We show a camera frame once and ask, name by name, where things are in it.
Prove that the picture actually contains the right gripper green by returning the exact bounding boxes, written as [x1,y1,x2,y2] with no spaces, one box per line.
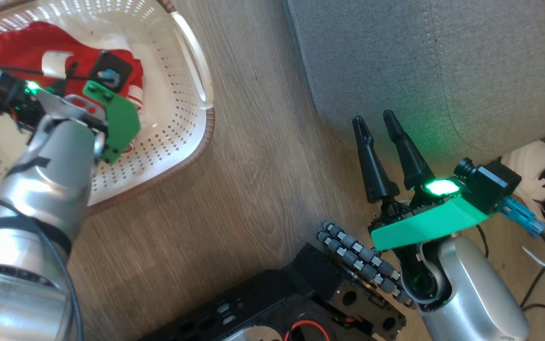
[353,110,491,251]

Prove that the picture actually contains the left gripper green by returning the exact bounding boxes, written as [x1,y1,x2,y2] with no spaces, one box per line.
[83,81,141,164]

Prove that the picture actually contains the red cloth garment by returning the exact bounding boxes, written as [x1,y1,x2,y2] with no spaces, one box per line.
[0,21,145,112]

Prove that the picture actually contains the grey fabric sofa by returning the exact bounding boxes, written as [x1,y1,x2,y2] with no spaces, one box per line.
[284,0,545,164]

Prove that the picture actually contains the white perforated laundry basket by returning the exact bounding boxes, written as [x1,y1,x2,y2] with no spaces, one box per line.
[0,0,216,216]

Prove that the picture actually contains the omni wheel with rollers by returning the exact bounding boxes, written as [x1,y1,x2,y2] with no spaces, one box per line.
[317,220,412,306]

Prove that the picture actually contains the white shoe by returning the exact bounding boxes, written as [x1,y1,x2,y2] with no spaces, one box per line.
[500,140,545,209]

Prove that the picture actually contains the right blue cable connector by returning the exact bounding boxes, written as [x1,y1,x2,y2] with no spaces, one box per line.
[497,197,545,237]

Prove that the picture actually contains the red cable loop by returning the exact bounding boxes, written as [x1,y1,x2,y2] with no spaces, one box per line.
[282,320,332,341]

